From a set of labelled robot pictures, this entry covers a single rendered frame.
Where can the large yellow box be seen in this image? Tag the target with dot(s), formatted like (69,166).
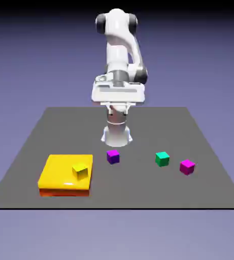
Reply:
(66,175)

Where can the small magenta cube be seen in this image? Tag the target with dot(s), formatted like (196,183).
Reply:
(187,167)

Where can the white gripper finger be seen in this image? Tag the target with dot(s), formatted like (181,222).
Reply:
(125,110)
(109,109)

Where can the small yellow cube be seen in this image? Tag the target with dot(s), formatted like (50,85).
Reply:
(80,171)

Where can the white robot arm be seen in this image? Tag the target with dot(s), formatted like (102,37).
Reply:
(116,40)

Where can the small green cube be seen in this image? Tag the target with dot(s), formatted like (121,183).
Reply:
(162,159)

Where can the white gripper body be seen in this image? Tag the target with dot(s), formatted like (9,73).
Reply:
(117,93)

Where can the small purple cube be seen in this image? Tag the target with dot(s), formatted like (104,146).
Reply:
(112,156)

